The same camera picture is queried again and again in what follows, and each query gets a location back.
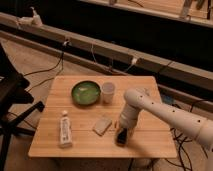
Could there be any black eraser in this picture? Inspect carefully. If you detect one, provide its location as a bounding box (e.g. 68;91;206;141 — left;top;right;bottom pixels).
116;128;127;146

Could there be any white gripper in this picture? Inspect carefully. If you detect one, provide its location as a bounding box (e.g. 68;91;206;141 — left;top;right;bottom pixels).
114;114;138;139

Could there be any black cable left floor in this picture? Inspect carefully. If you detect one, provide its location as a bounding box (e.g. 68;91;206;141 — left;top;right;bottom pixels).
9;41;69;128

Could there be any white tube with cap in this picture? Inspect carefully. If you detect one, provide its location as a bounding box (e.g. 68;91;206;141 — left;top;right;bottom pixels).
60;110;72;147

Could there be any black office chair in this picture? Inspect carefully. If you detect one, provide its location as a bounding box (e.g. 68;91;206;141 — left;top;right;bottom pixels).
0;43;45;171

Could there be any white plastic cup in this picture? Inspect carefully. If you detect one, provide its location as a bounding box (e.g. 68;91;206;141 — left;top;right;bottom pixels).
101;82;115;103

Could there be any black cable bundle on floor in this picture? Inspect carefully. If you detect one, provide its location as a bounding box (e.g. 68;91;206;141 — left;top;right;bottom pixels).
165;99;213;171

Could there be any green bowl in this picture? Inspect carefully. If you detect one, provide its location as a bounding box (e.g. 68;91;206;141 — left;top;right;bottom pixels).
71;80;101;106

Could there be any white sponge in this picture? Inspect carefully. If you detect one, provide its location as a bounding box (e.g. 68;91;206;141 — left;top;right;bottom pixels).
93;117;112;136

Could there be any white object on rail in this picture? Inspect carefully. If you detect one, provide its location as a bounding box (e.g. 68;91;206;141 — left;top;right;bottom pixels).
17;6;43;27

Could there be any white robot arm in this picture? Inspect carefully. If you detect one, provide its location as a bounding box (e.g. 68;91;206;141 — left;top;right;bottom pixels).
118;88;213;150

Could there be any grey metal rail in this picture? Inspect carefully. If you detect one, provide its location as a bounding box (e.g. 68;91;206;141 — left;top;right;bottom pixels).
0;12;213;101

